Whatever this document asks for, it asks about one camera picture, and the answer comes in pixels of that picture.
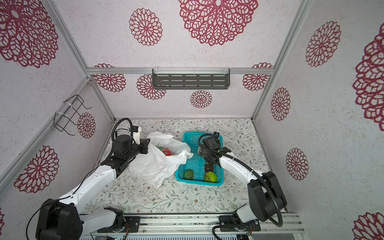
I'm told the dark avocado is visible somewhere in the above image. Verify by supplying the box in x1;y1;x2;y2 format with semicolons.
205;163;214;172

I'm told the bumpy green custard apple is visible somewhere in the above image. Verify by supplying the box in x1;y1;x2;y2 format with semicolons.
204;171;218;183

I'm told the small green fruit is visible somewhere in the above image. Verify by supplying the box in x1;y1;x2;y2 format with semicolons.
184;169;194;181

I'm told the white plastic bag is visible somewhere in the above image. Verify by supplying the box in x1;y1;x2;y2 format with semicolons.
129;132;194;189

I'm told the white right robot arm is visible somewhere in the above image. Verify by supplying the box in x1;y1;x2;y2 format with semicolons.
198;147;287;227

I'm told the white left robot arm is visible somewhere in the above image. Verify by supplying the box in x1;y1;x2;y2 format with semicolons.
36;135;150;240

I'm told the teal plastic basket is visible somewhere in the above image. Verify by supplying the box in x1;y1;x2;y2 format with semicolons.
175;132;225;187

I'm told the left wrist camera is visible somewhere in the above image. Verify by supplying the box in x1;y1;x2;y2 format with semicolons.
131;126;142;145

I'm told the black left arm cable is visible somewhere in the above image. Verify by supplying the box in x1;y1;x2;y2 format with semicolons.
110;117;134;145

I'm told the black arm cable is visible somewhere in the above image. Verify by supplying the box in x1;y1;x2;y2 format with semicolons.
197;133;284;228
110;117;134;145

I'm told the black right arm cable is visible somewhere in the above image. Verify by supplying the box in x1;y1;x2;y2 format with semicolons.
197;133;284;228

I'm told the black wire wall rack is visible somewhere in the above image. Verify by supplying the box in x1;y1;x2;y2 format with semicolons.
53;95;91;136

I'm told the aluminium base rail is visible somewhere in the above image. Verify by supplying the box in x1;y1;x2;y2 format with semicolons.
89;212;306;236

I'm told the grey metal wall shelf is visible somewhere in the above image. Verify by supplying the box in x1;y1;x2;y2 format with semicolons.
152;68;231;90

